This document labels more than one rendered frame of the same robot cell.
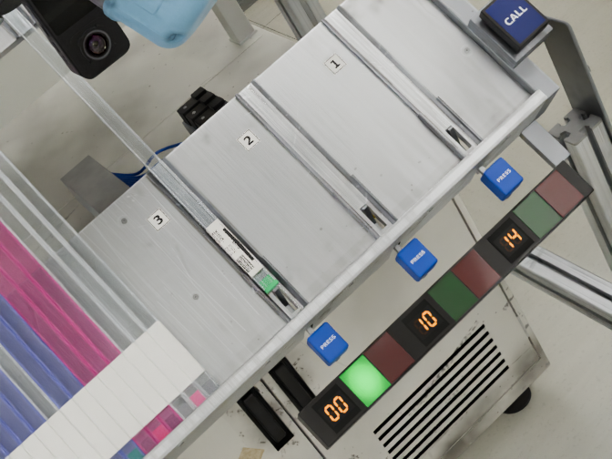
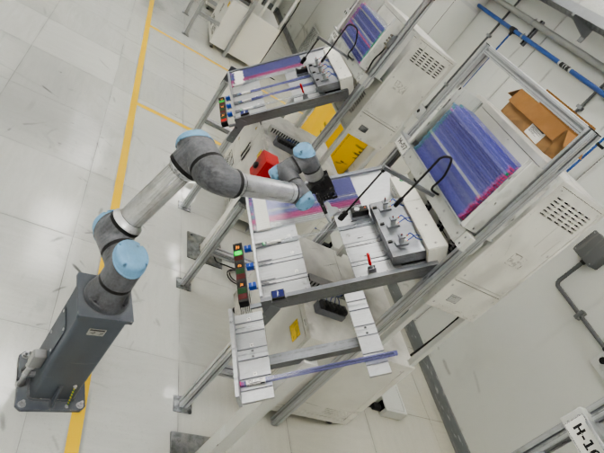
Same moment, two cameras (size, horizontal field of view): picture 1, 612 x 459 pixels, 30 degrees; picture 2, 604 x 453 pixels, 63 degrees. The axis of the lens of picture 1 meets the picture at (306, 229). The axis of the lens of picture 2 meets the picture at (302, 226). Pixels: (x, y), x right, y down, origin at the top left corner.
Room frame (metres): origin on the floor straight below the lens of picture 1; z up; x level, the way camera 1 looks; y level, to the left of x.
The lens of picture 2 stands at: (0.26, -1.69, 1.87)
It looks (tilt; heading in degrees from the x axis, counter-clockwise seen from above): 27 degrees down; 71
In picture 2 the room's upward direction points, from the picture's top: 40 degrees clockwise
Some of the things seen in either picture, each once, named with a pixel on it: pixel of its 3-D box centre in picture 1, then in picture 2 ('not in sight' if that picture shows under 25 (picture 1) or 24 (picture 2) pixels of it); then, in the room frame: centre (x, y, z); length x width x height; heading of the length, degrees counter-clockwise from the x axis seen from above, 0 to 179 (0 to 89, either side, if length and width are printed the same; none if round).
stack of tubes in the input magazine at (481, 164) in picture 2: not in sight; (466, 162); (1.27, 0.14, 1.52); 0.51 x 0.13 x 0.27; 104
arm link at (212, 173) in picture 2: not in sight; (259, 188); (0.57, -0.23, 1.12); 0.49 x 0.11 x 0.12; 37
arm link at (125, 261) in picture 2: not in sight; (125, 263); (0.33, -0.42, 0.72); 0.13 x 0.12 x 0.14; 127
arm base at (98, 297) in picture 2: not in sight; (111, 288); (0.33, -0.42, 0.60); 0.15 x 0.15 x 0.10
